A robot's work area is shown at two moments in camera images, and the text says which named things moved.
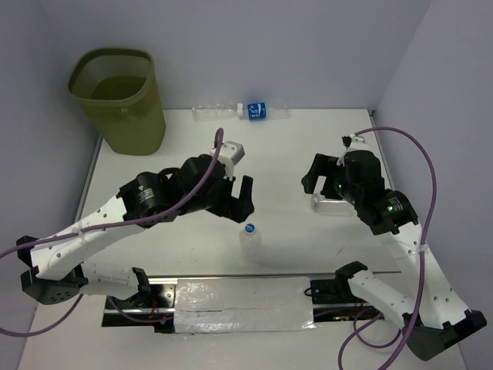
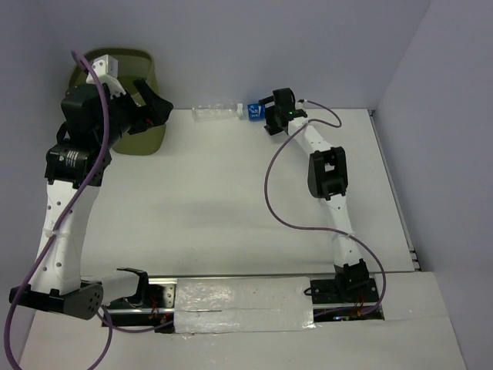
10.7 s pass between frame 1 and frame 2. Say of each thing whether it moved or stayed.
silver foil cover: stayed
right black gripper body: moved
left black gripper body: moved
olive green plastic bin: stayed
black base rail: stayed
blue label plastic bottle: stayed
